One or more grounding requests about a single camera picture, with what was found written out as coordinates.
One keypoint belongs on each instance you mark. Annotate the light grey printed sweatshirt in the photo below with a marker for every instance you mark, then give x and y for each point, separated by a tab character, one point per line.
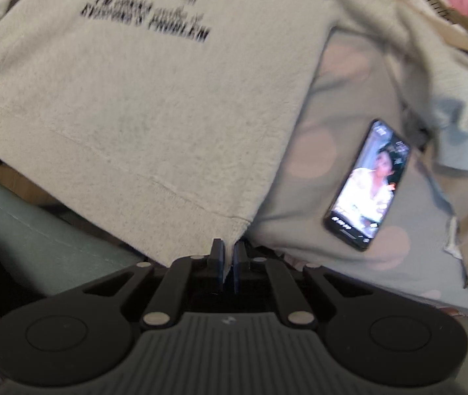
143	103

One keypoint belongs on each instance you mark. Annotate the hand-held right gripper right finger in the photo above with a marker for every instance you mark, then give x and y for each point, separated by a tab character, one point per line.
240	267

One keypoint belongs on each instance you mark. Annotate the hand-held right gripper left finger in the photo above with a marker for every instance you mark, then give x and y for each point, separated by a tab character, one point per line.
218	267

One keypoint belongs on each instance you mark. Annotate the pale green padded cushion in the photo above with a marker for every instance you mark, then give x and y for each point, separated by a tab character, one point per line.
32	230

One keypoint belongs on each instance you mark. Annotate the grey pink polka dot bedspread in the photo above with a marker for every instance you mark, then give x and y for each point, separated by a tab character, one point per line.
320	214

